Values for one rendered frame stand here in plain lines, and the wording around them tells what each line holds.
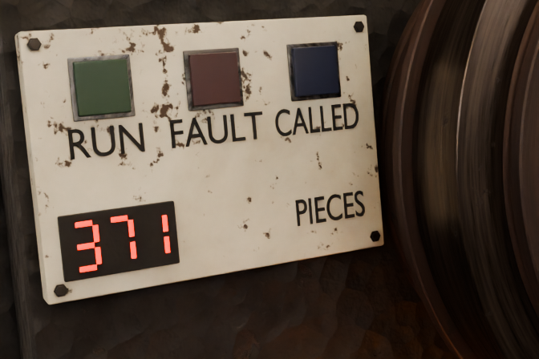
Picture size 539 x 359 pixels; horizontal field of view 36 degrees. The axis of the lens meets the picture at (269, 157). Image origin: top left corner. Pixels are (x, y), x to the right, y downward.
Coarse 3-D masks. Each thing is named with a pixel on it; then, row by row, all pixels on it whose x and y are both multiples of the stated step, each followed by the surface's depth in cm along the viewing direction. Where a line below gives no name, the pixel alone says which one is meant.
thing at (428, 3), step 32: (416, 32) 58; (416, 64) 58; (384, 96) 67; (416, 96) 58; (384, 128) 67; (384, 160) 67; (384, 192) 67; (416, 224) 59; (416, 256) 59; (416, 288) 69; (448, 320) 60
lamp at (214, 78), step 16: (192, 64) 58; (208, 64) 59; (224, 64) 59; (192, 80) 58; (208, 80) 59; (224, 80) 59; (192, 96) 58; (208, 96) 59; (224, 96) 59; (240, 96) 60
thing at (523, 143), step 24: (528, 24) 54; (528, 48) 53; (528, 72) 52; (528, 96) 52; (528, 120) 52; (504, 144) 53; (528, 144) 52; (504, 168) 53; (528, 168) 52; (504, 192) 53; (528, 192) 52; (528, 216) 52; (528, 240) 52; (528, 264) 53; (528, 288) 54
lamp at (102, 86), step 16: (80, 64) 55; (96, 64) 55; (112, 64) 56; (80, 80) 55; (96, 80) 55; (112, 80) 56; (128, 80) 56; (80, 96) 55; (96, 96) 55; (112, 96) 56; (128, 96) 56; (80, 112) 55; (96, 112) 55; (112, 112) 56
